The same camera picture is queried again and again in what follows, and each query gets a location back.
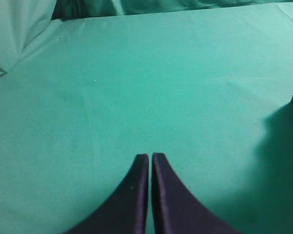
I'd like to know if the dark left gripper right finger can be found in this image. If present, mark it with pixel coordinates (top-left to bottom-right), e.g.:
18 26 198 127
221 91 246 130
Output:
152 153 239 234

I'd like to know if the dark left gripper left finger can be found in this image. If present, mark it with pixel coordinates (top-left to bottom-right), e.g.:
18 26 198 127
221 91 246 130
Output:
67 154 149 234

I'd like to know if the green table cloth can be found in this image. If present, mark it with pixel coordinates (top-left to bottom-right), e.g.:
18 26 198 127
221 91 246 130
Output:
0 2 293 234

